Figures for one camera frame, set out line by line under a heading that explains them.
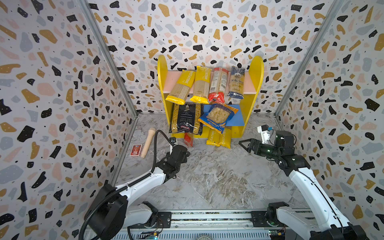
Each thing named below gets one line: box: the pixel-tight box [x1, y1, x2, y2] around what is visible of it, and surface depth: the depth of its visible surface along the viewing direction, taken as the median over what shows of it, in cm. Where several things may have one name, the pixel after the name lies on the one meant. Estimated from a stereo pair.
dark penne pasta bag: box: [168, 102, 204, 136], surface depth 95 cm
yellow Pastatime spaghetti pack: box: [165, 69, 196, 105], surface depth 76 cm
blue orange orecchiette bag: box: [198, 103, 239, 134], surface depth 98 cm
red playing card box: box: [129, 144, 143, 157], surface depth 99 cm
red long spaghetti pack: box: [184, 132, 194, 148], surface depth 102 cm
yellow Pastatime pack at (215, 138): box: [206, 128, 222, 147], surface depth 103 cm
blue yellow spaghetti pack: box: [227, 65, 246, 100], surface depth 78 cm
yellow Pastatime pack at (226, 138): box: [219, 127, 232, 149], surface depth 105 cm
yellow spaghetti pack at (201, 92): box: [190, 66, 213, 105], surface depth 76 cm
